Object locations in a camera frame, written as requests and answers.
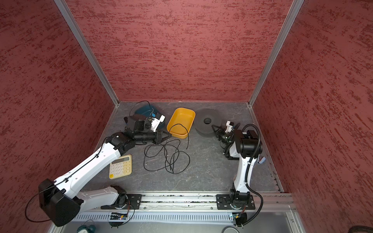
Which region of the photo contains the teal object below rail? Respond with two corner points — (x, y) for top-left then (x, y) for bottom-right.
(76, 219), (96, 233)

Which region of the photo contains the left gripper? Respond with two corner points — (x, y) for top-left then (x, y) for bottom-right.
(134, 128), (172, 145)

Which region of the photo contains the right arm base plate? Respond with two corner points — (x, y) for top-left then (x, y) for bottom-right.
(216, 193), (255, 210)

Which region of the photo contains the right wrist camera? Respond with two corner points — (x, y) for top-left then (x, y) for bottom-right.
(225, 120), (234, 134)

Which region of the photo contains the aluminium front rail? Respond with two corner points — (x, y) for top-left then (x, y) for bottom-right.
(59, 191), (298, 213)

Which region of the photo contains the black cable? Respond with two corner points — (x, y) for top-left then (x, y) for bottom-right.
(143, 123), (191, 175)

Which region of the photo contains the right corner aluminium post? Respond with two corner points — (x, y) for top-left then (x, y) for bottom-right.
(248, 0), (306, 107)

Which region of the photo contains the small blue grey clip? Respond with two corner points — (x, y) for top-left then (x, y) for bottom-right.
(257, 157), (266, 164)

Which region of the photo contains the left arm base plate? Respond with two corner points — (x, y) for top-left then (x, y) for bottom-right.
(100, 194), (142, 211)

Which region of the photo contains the grey perforated cable spool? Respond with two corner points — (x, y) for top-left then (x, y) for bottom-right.
(194, 109), (222, 137)

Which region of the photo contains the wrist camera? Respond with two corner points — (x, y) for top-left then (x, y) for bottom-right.
(151, 114), (165, 132)
(225, 120), (234, 134)

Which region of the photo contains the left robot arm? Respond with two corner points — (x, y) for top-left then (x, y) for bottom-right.
(38, 113), (172, 227)

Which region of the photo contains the left corner aluminium post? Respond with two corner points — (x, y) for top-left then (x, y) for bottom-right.
(54, 0), (120, 106)

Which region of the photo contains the corner aluminium post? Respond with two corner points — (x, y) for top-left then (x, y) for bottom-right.
(54, 0), (120, 106)
(248, 0), (306, 107)

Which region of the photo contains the teal plastic bin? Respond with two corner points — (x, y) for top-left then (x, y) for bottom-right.
(134, 105), (162, 122)

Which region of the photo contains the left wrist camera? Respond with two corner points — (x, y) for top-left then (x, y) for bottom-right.
(151, 114), (165, 132)

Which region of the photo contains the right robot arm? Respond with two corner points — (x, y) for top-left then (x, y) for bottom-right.
(211, 121), (263, 210)

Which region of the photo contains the yellow calculator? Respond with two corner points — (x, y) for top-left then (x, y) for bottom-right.
(109, 154), (132, 180)

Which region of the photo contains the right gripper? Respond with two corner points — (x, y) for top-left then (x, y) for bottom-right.
(213, 124), (232, 148)

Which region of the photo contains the yellow plastic bin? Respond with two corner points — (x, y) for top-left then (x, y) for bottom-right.
(167, 107), (196, 139)

